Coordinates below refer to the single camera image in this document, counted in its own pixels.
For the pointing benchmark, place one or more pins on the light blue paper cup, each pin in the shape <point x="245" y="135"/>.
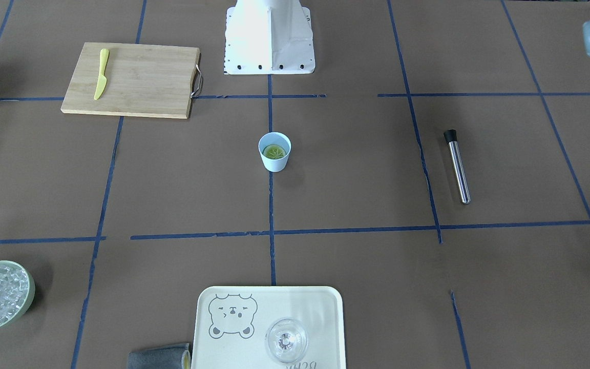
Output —
<point x="275" y="138"/>

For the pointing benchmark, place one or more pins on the yellow plastic knife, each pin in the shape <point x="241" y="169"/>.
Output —
<point x="101" y="77"/>

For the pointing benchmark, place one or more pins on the bamboo cutting board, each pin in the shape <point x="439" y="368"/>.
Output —
<point x="155" y="81"/>

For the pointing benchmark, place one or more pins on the clear wine glass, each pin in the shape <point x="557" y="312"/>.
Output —
<point x="286" y="341"/>

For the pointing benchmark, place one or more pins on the grey folded cloth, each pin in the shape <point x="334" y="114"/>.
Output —
<point x="169" y="356"/>

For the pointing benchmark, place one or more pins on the yellow lemon slice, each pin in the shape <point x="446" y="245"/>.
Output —
<point x="274" y="152"/>

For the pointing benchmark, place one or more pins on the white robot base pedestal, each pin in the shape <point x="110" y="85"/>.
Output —
<point x="268" y="38"/>

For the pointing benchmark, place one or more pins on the steel muddler black tip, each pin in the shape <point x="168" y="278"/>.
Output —
<point x="450" y="136"/>

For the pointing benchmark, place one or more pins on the cream bear serving tray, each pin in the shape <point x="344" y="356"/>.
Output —
<point x="232" y="321"/>

